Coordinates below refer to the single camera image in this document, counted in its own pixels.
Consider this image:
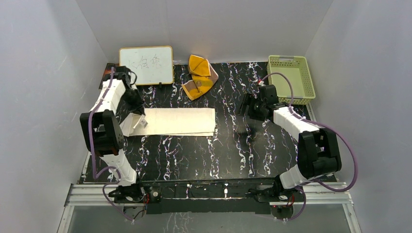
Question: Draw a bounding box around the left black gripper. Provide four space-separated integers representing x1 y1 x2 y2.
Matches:
122 89 146 117

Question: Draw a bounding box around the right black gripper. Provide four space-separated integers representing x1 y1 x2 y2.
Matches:
237 93 266 121

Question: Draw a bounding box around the white towel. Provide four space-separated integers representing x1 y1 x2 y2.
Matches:
120 108 216 136

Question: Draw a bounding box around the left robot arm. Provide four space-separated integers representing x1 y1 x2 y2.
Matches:
80 66 145 202

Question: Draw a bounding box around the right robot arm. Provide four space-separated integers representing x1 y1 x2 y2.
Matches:
236 85 342 201

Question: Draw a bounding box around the dark book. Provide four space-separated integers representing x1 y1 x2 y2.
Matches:
99 63 119 90

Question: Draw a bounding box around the yellow brown towel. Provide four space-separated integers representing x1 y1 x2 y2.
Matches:
182 54 219 100

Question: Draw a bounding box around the green plastic basket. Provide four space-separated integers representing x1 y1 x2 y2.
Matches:
267 55 316 105

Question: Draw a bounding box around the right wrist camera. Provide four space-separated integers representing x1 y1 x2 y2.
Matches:
258 81 267 87

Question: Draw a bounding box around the whiteboard with yellow frame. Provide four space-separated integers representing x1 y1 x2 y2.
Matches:
119 46 174 85

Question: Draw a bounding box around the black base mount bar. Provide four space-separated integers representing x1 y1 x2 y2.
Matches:
107 178 304 218

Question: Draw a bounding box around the aluminium rail frame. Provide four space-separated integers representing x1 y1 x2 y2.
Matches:
58 179 361 233

